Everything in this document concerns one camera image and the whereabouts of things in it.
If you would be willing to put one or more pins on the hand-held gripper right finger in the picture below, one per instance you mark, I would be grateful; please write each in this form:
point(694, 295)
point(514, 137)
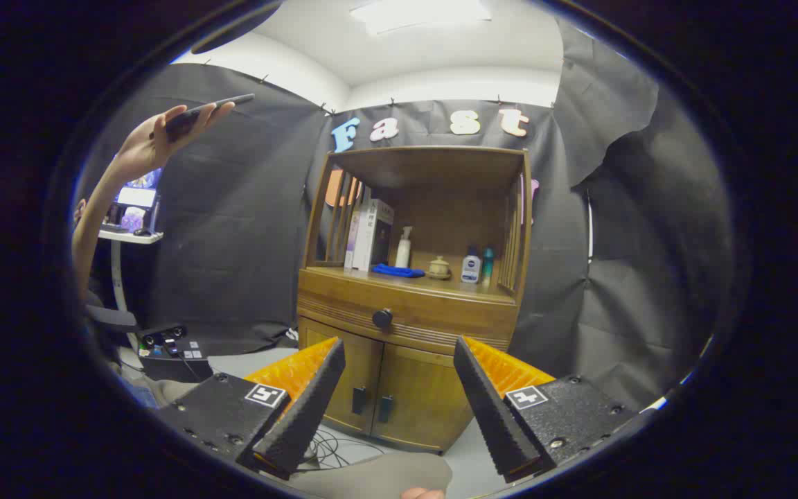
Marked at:
point(492, 416)

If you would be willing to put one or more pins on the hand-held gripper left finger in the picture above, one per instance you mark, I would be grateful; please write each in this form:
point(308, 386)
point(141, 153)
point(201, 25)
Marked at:
point(302, 416)

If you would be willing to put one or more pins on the black drawer knob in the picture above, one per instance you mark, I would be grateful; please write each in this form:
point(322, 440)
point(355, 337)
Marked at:
point(382, 319)

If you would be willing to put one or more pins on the wooden drawer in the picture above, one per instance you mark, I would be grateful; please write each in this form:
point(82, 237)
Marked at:
point(343, 294)

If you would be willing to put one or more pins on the wooden cabinet door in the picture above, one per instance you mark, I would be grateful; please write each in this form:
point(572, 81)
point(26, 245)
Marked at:
point(364, 367)
point(420, 395)

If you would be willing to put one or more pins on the wooden countertop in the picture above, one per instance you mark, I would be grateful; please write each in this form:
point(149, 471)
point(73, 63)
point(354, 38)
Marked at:
point(440, 285)

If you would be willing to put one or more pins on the wooden cabinet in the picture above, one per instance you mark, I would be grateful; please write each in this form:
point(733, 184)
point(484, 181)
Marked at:
point(440, 166)

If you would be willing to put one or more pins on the black equipment box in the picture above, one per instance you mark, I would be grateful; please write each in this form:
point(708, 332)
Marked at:
point(174, 360)

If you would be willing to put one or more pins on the white lotion bottle blue cap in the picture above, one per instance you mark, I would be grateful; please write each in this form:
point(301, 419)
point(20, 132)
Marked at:
point(471, 269)

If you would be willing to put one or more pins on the teal slim bottle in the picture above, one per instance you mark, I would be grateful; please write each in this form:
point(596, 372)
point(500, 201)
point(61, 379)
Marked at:
point(488, 267)

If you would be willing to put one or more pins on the beige lidded teacup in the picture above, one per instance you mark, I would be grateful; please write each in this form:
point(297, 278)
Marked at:
point(438, 269)

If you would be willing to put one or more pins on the folded blue cloth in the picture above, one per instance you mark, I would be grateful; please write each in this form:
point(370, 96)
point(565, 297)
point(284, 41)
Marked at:
point(399, 271)

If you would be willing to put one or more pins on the thin pale purple book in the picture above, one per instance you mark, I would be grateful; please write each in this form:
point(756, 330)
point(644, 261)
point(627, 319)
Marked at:
point(351, 242)

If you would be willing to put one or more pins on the white pump bottle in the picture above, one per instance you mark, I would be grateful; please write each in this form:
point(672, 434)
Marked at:
point(404, 253)

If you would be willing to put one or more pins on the thick white book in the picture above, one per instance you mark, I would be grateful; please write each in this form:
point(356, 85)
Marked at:
point(371, 235)

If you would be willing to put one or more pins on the grey chair armrest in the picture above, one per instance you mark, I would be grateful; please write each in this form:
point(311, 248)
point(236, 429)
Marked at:
point(111, 317)

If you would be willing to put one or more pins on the white side desk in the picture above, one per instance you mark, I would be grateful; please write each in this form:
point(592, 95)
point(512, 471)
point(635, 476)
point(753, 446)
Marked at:
point(122, 237)

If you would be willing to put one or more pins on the purple desk ornament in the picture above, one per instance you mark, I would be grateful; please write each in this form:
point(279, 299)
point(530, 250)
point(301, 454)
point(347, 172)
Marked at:
point(133, 219)

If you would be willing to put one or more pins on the computer monitor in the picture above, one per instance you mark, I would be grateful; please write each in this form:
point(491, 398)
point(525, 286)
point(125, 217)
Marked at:
point(137, 195)

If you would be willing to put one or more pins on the black smartphone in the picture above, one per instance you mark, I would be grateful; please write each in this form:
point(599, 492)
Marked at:
point(208, 112)

